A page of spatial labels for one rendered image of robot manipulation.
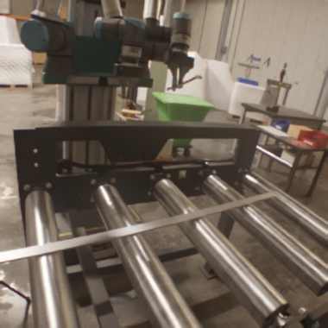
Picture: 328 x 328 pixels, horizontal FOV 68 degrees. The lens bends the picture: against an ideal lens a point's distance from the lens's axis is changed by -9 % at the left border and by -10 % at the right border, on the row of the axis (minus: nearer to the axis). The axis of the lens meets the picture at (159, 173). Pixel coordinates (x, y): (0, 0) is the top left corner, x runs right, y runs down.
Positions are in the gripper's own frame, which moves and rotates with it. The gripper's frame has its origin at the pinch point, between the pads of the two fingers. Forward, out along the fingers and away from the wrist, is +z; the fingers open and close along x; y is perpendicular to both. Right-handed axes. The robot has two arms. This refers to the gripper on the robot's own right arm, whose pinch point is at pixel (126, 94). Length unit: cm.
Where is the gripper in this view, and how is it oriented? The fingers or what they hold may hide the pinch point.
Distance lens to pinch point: 125.8
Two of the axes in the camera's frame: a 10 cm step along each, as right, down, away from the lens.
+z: -1.4, 8.9, 4.3
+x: 9.0, -0.7, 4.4
